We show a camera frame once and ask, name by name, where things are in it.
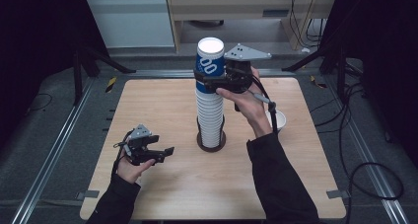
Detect person's left hand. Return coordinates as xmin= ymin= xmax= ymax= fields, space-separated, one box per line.
xmin=115 ymin=156 xmax=158 ymax=186

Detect stack of white paper cups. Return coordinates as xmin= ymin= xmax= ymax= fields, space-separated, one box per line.
xmin=194 ymin=87 xmax=226 ymax=149

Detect white cabinet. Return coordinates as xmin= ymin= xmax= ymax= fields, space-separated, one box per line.
xmin=86 ymin=0 xmax=175 ymax=49

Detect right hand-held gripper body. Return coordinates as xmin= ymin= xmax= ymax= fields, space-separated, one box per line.
xmin=223 ymin=42 xmax=273 ymax=95

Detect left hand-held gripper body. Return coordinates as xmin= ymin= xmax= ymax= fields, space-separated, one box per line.
xmin=122 ymin=123 xmax=166 ymax=167

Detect right hand-held gripper cable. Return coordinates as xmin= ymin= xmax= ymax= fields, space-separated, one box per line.
xmin=250 ymin=75 xmax=281 ymax=137

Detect light wooden desk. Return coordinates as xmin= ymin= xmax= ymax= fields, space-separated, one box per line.
xmin=166 ymin=0 xmax=338 ymax=52

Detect person's right hand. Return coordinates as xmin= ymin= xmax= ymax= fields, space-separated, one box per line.
xmin=215 ymin=66 xmax=274 ymax=140

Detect bundle of hanging cables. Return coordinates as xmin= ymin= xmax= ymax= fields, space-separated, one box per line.
xmin=288 ymin=0 xmax=327 ymax=50

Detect thin black floor cable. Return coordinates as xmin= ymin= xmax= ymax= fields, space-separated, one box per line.
xmin=27 ymin=92 xmax=54 ymax=113

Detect left hand-held gripper cable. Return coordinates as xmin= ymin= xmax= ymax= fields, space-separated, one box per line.
xmin=110 ymin=130 xmax=133 ymax=178

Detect black looped floor cable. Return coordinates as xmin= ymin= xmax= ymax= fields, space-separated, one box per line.
xmin=309 ymin=81 xmax=405 ymax=224

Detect blue and white paper cup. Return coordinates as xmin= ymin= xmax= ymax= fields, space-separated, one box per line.
xmin=195 ymin=37 xmax=227 ymax=95
xmin=265 ymin=109 xmax=288 ymax=133

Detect black cup holder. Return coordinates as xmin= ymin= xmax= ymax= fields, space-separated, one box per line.
xmin=195 ymin=114 xmax=228 ymax=154

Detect hand-held gripper cable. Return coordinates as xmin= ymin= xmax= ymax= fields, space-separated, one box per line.
xmin=250 ymin=75 xmax=281 ymax=137
xmin=110 ymin=130 xmax=133 ymax=178

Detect metal floor rail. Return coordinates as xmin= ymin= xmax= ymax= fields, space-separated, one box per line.
xmin=11 ymin=78 xmax=97 ymax=224
xmin=322 ymin=75 xmax=411 ymax=224

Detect yellow and black tape strip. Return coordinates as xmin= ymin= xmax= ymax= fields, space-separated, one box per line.
xmin=104 ymin=76 xmax=118 ymax=94
xmin=310 ymin=74 xmax=328 ymax=90

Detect grey table bracket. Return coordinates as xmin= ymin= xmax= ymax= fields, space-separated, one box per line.
xmin=75 ymin=189 xmax=101 ymax=200
xmin=325 ymin=189 xmax=351 ymax=200

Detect black metal stand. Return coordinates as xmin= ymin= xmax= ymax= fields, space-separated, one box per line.
xmin=71 ymin=40 xmax=138 ymax=108
xmin=281 ymin=40 xmax=351 ymax=101

